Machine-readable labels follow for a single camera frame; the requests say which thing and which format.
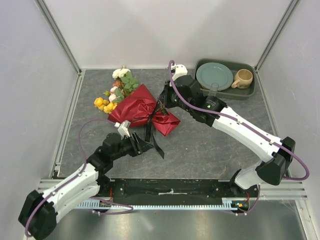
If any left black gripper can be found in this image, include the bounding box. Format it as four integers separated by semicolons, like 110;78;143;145
111;131;154;161

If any black ribbon gold lettering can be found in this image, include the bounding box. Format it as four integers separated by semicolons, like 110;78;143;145
144;95;169;159

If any flower bouquet red paper wrap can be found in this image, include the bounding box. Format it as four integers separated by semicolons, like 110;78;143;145
94;67;180;136

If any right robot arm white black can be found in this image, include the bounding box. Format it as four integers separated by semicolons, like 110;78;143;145
158;75;296;197

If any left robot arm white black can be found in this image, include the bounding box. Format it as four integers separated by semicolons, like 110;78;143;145
18;132;154;240

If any clear glass vase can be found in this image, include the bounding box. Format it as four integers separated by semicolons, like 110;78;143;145
208;82;219;97

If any teal ceramic plate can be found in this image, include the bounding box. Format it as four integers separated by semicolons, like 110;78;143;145
195;62;234;91

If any dark green tray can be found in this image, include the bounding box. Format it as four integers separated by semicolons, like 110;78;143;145
195;58;256;100

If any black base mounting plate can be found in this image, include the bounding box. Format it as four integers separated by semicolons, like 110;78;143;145
97;178;258;206

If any beige ceramic mug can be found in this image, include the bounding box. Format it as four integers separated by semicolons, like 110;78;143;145
231;69;254;89

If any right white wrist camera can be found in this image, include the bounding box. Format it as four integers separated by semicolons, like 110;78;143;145
169;64;188;81

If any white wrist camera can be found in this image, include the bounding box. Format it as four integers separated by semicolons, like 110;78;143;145
114;120;131;138
169;64;188;81

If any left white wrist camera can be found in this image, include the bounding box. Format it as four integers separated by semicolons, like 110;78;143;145
114;120;131;138

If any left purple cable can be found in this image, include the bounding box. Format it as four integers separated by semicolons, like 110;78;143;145
24;118;134;238

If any light blue cable duct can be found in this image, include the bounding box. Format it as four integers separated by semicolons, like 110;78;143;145
75;199;250;211

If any right aluminium corner post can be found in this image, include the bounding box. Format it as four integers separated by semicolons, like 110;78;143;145
254;0;301;73

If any aluminium corner post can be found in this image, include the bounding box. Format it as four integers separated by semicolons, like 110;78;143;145
254;0;301;73
35;0;82;75

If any left aluminium corner post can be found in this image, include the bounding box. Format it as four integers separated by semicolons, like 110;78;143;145
35;0;82;75

